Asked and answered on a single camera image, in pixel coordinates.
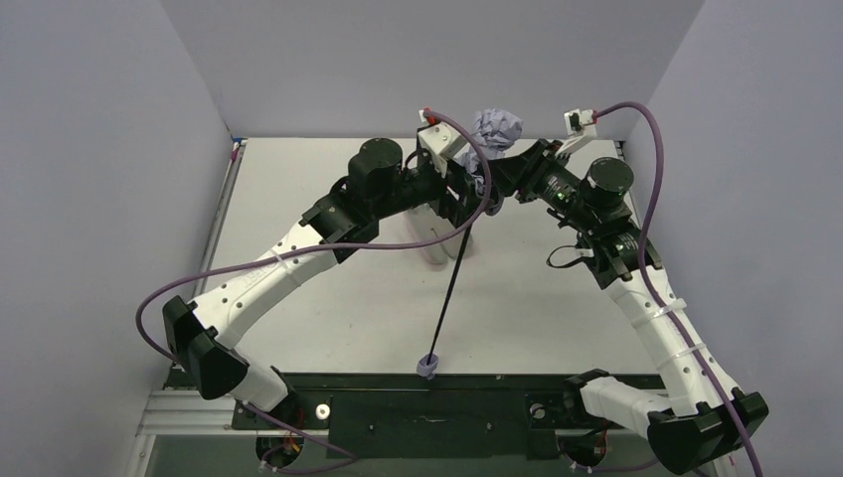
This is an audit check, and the pink umbrella case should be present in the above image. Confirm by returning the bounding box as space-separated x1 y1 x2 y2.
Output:
405 204 479 266

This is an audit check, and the lavender folding umbrella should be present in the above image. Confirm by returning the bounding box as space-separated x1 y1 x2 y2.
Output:
417 108 524 381

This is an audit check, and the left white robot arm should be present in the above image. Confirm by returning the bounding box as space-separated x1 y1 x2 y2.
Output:
162 127 491 411

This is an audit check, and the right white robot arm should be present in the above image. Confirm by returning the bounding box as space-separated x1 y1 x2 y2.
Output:
489 140 769 474

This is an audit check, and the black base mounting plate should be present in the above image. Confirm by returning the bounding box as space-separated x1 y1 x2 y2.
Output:
164 372 666 462

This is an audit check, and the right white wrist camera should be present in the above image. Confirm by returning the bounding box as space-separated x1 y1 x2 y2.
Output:
557 108 597 158

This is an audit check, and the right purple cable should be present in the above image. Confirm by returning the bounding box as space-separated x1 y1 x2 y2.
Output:
590 101 763 477

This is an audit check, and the purple cable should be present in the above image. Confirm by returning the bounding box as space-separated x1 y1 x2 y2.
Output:
134 108 494 455
590 101 763 477

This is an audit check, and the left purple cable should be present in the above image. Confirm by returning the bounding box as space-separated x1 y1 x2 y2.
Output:
134 108 494 455

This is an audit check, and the aluminium extrusion rail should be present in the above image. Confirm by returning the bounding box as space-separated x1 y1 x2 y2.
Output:
123 137 248 476

